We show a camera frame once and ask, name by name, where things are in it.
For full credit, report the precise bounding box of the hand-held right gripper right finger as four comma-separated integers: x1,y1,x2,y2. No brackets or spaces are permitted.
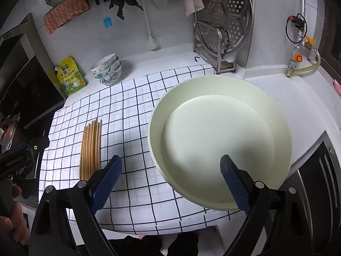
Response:
220,154,329,256

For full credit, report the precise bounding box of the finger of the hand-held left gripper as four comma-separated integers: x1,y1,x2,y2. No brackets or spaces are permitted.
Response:
25,136,51,153
4,143,32,156

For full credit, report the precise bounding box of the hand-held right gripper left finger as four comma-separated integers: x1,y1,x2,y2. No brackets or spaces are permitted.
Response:
29,155,123,256

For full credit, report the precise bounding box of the bundle of wooden chopsticks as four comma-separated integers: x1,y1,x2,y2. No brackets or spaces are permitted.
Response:
79,119,103,181

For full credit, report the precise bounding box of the cream round basin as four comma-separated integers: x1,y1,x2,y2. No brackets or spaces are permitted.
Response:
147,75,292,211

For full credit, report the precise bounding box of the person's left hand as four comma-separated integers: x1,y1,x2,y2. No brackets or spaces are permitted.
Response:
0,185,30,246

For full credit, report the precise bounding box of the black gas stove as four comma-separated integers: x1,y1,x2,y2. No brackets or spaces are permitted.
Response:
0,13,67,211

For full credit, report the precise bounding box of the yellow green seasoning pouch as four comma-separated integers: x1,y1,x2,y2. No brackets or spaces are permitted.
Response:
54,56,86,97

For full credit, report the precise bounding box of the black checkered white cloth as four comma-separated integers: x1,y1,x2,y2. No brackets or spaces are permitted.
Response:
39,63,241,231

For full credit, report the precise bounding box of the person's dark clothing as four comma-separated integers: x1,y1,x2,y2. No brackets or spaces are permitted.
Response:
109,232,200,256

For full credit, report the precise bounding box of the stainless steel appliance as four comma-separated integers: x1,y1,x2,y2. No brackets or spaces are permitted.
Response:
272,130,341,256

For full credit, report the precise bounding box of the blue patterned white bowl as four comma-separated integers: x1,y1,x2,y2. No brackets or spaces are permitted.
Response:
94,69,123,86
92,61,121,82
90,53,119,76

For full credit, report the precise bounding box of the stainless steel plate rack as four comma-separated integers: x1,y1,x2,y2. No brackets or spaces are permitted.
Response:
192,20,237,74

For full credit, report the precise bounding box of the orange wavy dishcloth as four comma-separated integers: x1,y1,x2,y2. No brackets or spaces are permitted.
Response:
43,0,90,35

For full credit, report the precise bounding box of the orange-capped gas fitting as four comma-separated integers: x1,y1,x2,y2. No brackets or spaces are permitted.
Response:
289,47,303,70

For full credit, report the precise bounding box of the white bottle brush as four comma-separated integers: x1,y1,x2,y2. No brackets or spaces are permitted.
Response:
139,0,161,51

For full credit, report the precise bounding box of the small perforated steel steamer plate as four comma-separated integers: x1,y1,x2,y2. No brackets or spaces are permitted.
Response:
196,20,230,52

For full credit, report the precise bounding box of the dark hanging rag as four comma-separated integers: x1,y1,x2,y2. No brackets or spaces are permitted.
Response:
109,0,144,20

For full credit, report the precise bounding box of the black red-button gas device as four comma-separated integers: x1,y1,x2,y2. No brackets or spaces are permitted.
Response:
290,14,305,30

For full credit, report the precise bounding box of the large perforated steel steamer plate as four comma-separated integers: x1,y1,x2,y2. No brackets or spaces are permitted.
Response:
197,0,253,56

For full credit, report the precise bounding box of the yellow gas hose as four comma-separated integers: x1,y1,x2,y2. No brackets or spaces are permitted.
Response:
286,49,321,77

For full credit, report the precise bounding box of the yellow-handled brass gas valve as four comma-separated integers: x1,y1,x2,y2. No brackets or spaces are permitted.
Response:
302,35,317,51

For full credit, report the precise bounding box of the black cable loop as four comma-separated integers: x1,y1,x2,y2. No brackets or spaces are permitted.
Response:
286,13,308,44

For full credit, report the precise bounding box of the dark window frame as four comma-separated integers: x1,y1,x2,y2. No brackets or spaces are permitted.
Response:
317,3,341,67

